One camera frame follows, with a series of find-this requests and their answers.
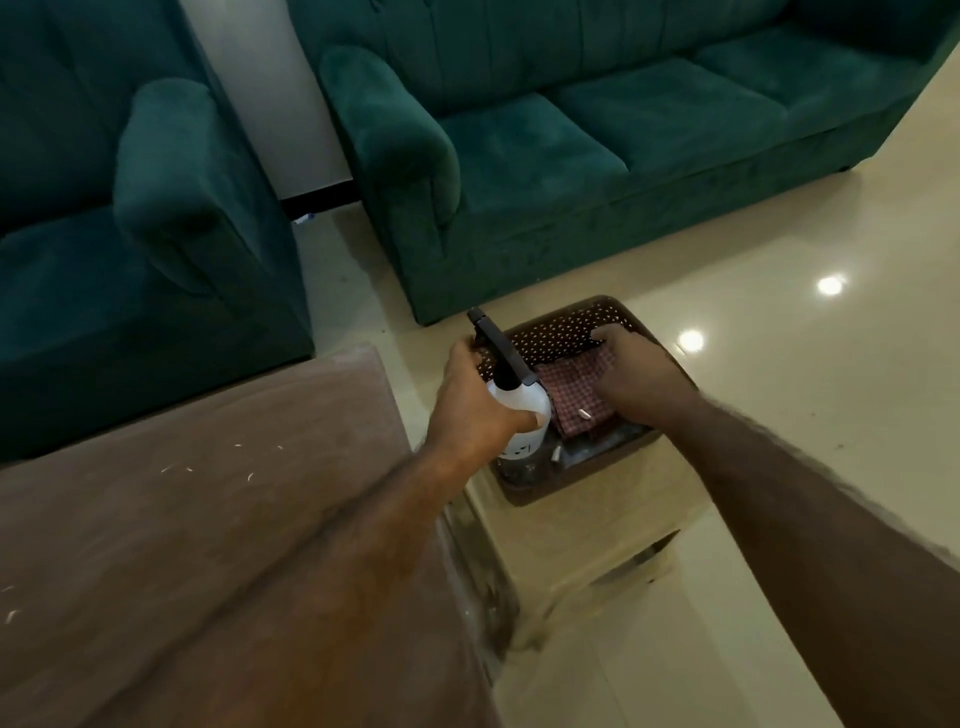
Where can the person's right hand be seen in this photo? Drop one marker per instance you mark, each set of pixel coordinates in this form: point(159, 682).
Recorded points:
point(645, 379)

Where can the person's left hand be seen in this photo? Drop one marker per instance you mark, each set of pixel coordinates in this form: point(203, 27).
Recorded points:
point(469, 405)

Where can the person's right fingers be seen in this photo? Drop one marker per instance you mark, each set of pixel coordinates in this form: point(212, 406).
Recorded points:
point(609, 352)

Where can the person's left thumb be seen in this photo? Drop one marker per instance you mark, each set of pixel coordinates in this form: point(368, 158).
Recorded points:
point(529, 421)

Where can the white spray bottle black trigger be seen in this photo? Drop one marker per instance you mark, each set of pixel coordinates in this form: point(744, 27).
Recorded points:
point(517, 401)

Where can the red checkered cloth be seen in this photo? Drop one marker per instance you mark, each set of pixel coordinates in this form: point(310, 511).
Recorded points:
point(574, 390)

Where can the person's left forearm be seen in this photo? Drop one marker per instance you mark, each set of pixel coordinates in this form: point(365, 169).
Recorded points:
point(322, 600)

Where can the person's right forearm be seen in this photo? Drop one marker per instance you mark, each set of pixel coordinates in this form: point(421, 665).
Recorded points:
point(825, 555)

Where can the brown perforated plastic basket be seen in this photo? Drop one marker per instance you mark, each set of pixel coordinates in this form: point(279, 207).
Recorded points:
point(555, 334)

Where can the clear plastic wrapper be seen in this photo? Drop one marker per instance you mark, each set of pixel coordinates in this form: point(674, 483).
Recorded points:
point(600, 444)

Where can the beige plastic stool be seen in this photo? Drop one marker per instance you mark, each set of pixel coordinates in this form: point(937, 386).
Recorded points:
point(592, 540)

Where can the green velvet three-seat sofa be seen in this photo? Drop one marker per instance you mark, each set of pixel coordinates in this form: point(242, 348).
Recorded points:
point(600, 135)

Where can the green velvet armchair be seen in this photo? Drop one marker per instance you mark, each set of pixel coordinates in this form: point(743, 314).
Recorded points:
point(112, 247)

